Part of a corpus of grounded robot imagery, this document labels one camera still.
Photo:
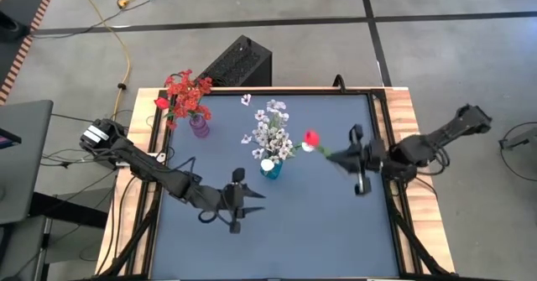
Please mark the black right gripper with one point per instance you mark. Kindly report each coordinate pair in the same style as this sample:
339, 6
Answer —
369, 157

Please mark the grey office furniture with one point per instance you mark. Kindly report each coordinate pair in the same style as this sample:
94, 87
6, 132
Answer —
21, 247

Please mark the silver mounting bracket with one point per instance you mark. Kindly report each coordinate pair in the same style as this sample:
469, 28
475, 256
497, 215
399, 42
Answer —
161, 157

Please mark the grey-blue table mat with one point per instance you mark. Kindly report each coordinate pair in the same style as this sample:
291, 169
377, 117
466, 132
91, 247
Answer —
251, 247

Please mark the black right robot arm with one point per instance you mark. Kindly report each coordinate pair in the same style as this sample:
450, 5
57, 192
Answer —
436, 140

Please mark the black desk base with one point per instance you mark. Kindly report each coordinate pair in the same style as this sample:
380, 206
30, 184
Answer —
67, 211

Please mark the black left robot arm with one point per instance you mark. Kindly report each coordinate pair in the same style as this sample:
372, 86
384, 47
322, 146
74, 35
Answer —
142, 168

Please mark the loose white purple-centred blossom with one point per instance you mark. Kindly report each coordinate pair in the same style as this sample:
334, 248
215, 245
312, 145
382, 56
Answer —
246, 99

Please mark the grey stand base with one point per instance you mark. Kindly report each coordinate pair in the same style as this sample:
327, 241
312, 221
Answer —
522, 140

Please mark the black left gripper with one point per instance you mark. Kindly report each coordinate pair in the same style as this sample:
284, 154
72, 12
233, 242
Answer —
218, 199

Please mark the black computer tower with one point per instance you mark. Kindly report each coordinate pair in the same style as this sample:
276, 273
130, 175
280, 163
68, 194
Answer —
239, 58

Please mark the black metal table frame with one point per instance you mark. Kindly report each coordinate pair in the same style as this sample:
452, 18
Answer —
293, 91

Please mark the purple ribbed glass vase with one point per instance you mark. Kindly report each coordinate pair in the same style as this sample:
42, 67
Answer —
199, 128

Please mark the black round floor object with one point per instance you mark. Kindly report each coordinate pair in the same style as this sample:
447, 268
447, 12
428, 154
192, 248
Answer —
10, 27

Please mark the blue glass vase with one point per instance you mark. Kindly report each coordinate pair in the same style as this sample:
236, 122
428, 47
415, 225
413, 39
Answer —
273, 173

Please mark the small dark screen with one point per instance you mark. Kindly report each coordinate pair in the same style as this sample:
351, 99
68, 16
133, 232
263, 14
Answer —
8, 137

